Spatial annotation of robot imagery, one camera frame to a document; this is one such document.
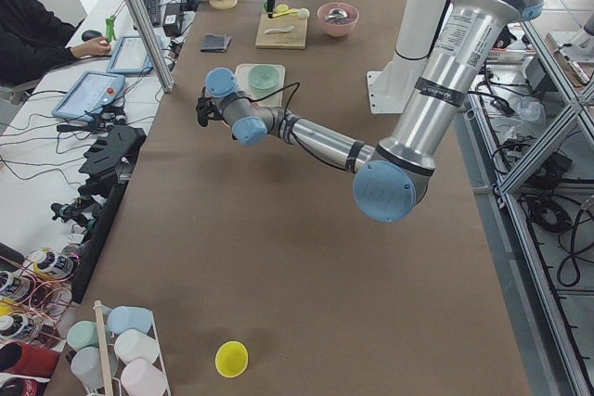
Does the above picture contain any white ceramic spoon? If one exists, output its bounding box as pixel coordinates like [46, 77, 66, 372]
[264, 25, 295, 35]

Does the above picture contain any green bowl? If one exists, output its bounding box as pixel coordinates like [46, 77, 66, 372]
[248, 64, 280, 96]

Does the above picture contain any large pink bowl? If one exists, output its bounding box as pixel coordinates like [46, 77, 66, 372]
[316, 2, 359, 37]

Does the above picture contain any cream rabbit tray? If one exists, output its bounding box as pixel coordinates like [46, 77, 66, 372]
[235, 63, 285, 107]

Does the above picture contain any wooden cutting board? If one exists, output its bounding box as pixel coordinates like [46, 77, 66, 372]
[255, 12, 308, 50]

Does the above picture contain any grey folded cloth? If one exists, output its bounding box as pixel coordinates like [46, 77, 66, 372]
[200, 33, 232, 53]

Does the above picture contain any blue teach pendant far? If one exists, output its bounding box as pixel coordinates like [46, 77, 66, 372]
[107, 35, 153, 76]

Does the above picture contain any blue teach pendant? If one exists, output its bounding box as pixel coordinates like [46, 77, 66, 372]
[107, 35, 153, 76]
[51, 70, 125, 121]

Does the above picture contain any black rack stand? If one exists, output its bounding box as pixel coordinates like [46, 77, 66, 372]
[78, 125, 147, 198]

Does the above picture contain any blue teach pendant near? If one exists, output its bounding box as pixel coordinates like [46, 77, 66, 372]
[51, 70, 125, 121]

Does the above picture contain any black keyboard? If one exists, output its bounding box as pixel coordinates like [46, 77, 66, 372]
[142, 0, 161, 26]

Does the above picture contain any person in black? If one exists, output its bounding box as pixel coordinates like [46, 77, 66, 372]
[1, 0, 111, 86]

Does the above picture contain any blue plastic cup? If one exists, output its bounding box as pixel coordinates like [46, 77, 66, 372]
[107, 306, 152, 335]

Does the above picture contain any white plastic cup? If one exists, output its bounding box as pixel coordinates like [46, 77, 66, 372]
[114, 329, 159, 364]

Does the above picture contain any yellow plastic cup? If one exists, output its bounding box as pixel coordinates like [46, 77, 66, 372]
[214, 340, 249, 378]

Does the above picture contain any green plastic cup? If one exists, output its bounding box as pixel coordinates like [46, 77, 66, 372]
[66, 321, 99, 351]

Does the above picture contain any pink plastic cup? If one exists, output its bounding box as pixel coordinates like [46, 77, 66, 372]
[121, 358, 167, 396]

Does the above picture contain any grey plastic cup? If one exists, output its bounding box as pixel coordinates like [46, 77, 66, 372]
[71, 346, 104, 390]

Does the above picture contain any aluminium frame post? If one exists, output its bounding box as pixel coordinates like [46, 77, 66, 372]
[124, 0, 174, 93]

